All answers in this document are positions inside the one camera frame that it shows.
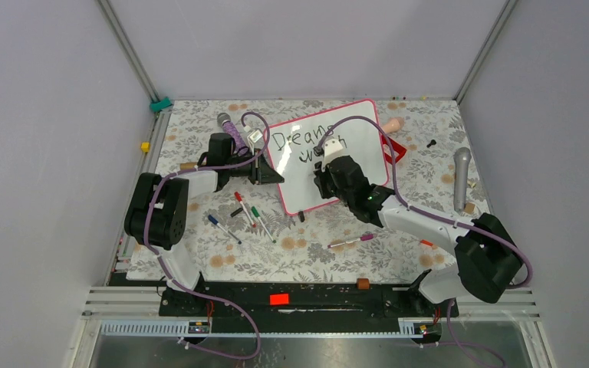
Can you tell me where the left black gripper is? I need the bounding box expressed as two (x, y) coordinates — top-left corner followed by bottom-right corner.
(225, 149), (284, 185)

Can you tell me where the pink framed whiteboard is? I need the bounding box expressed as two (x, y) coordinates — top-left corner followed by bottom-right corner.
(268, 100), (390, 215)

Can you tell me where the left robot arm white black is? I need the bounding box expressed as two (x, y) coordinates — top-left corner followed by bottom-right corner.
(123, 133), (285, 315)

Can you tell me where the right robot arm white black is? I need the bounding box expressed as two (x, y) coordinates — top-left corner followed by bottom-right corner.
(314, 156), (532, 316)

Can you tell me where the red capped marker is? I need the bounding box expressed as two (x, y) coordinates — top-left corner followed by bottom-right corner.
(234, 192), (256, 228)

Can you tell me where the green capped marker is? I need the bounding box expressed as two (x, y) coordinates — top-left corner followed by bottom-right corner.
(251, 206), (276, 244)

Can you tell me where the purple glitter microphone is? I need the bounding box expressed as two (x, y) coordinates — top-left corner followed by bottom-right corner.
(217, 113), (249, 155)

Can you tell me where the black marker cap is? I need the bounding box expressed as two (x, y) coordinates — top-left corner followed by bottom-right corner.
(229, 208), (244, 218)

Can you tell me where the floral patterned table mat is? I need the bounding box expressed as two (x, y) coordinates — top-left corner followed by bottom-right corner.
(156, 100), (469, 283)

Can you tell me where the pink capped marker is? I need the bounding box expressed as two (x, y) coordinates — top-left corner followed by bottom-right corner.
(327, 234), (375, 248)

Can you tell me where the blue capped marker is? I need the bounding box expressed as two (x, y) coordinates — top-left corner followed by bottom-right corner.
(207, 215), (242, 245)

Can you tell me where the pink toy microphone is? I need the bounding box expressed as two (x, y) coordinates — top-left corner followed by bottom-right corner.
(381, 117), (405, 134)

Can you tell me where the small brown block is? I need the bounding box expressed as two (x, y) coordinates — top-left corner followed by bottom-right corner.
(356, 278), (370, 290)

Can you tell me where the silver grey microphone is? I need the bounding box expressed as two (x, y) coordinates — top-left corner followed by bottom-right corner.
(453, 147), (472, 212)

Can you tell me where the small yellow cube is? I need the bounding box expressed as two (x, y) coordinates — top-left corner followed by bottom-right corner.
(140, 142), (150, 153)

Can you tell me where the red tape label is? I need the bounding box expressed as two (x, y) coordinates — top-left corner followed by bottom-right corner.
(268, 293), (290, 306)

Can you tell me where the small tan wooden cube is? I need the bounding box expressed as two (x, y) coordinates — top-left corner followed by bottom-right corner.
(464, 202), (475, 214)

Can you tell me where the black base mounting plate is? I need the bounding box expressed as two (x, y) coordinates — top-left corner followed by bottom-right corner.
(159, 281), (459, 334)

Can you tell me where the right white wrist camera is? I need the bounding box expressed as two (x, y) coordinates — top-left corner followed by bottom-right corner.
(321, 139), (348, 168)

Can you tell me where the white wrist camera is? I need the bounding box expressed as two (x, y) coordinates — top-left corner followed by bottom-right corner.
(244, 126), (265, 150)
(321, 139), (348, 168)

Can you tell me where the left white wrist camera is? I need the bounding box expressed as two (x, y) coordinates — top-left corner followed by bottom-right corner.
(244, 126), (265, 150)

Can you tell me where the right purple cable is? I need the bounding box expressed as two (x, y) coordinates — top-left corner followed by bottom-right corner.
(314, 115), (535, 368)

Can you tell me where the purple cable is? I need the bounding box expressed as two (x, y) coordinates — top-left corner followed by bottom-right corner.
(314, 115), (535, 368)
(142, 111), (271, 362)

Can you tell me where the red rectangular frame block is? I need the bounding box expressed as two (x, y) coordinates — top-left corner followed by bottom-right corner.
(380, 135), (407, 165)

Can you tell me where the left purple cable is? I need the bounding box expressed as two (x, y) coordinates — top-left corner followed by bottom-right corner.
(142, 111), (271, 362)

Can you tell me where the teal corner bracket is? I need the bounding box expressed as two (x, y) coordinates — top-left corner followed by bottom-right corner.
(150, 97), (173, 113)

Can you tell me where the aluminium slotted rail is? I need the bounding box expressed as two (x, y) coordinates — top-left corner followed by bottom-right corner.
(100, 318), (435, 340)

